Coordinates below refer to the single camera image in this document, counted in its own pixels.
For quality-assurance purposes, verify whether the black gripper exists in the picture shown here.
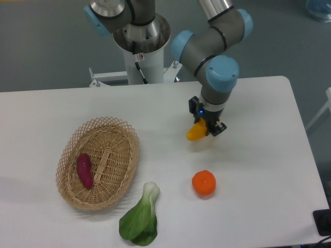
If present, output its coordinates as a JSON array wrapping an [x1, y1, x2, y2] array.
[[189, 96, 227, 136]]

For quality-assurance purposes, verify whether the yellow mango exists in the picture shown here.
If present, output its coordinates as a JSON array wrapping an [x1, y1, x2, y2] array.
[[186, 118, 207, 141]]

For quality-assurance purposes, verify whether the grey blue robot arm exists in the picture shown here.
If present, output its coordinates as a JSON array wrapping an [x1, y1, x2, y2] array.
[[84, 1, 253, 141]]

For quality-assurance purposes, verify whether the orange tangerine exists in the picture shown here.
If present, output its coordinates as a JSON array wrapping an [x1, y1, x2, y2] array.
[[191, 170, 217, 196]]

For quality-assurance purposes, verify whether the woven wicker basket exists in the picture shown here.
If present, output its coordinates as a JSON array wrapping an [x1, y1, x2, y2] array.
[[56, 117, 139, 211]]

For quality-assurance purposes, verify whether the white furniture at right edge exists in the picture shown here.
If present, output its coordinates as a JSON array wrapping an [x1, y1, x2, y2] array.
[[305, 87, 330, 133]]

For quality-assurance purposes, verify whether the green bok choy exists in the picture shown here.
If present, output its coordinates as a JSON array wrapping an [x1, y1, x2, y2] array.
[[119, 181, 160, 246]]

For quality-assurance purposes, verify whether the purple sweet potato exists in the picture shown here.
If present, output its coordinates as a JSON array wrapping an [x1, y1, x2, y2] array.
[[76, 153, 94, 189]]

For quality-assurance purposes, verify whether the black device at table edge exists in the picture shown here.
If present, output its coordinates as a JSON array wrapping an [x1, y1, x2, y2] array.
[[312, 209, 330, 236]]

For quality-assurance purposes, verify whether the blue object top right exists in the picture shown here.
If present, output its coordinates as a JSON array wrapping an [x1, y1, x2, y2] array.
[[306, 0, 330, 23]]

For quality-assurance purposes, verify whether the white pedestal base frame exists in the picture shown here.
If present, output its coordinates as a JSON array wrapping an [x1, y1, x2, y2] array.
[[89, 60, 183, 87]]

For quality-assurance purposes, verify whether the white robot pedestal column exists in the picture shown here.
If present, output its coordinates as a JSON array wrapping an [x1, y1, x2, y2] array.
[[114, 14, 171, 85]]

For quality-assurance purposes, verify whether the black cable on pedestal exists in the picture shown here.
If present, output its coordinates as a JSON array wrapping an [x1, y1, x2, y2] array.
[[131, 40, 149, 85]]

